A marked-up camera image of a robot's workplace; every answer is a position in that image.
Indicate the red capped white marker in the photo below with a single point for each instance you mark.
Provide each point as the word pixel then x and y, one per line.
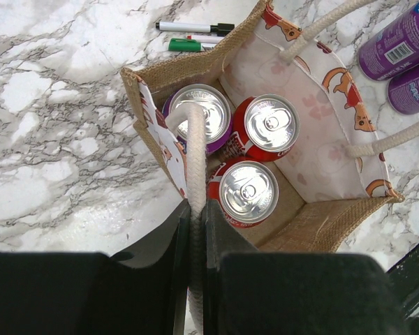
pixel 205 39

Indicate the canvas bag with cat print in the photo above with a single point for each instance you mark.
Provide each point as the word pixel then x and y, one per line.
pixel 333 178

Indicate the purple soda can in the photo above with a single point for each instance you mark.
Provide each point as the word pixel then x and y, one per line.
pixel 394 49
pixel 217 112
pixel 403 92

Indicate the red soda can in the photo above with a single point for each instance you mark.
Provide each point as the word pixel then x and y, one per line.
pixel 246 189
pixel 265 128

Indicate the green capped white marker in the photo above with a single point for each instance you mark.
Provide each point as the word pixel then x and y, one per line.
pixel 189 45

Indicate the black capped white marker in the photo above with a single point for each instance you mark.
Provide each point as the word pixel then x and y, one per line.
pixel 220 29

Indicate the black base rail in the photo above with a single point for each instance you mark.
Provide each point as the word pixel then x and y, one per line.
pixel 404 277

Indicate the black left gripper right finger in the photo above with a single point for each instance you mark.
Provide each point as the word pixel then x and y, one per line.
pixel 251 292

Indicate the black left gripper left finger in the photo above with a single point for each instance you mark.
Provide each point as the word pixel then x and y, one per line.
pixel 138 290

